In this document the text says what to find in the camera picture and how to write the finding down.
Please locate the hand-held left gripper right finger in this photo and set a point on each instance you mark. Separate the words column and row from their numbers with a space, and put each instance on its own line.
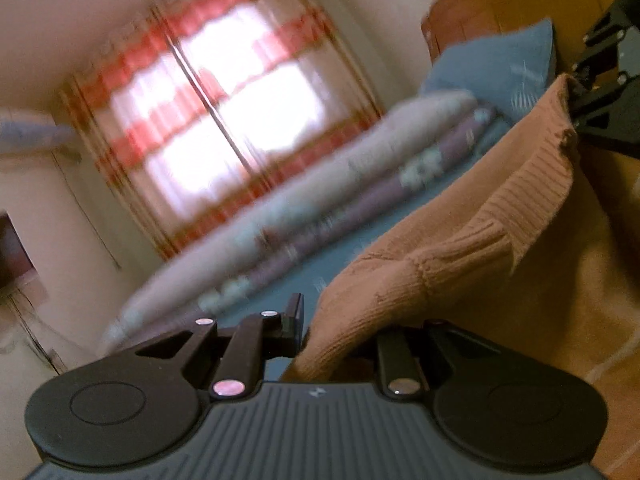
column 400, row 360

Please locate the red striped curtain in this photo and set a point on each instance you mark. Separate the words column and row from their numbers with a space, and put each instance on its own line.
column 210, row 110

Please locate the dark screen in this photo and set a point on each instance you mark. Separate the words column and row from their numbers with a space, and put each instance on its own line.
column 12, row 250

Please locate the orange knit sweater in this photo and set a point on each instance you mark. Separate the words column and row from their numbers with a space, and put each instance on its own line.
column 450, row 270

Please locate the folded floral quilt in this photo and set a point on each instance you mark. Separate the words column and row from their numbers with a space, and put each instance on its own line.
column 320, row 195

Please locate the blue flower-print bed sheet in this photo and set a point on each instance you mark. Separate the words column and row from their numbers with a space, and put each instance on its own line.
column 340, row 255

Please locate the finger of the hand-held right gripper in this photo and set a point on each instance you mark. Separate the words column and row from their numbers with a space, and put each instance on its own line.
column 607, row 91
column 620, row 130

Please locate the blue pillow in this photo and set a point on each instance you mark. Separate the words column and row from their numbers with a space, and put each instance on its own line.
column 490, row 65

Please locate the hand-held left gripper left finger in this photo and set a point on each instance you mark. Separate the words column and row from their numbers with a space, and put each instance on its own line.
column 295, row 325

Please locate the white air conditioner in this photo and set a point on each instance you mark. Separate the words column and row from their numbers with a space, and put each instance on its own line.
column 30, row 135

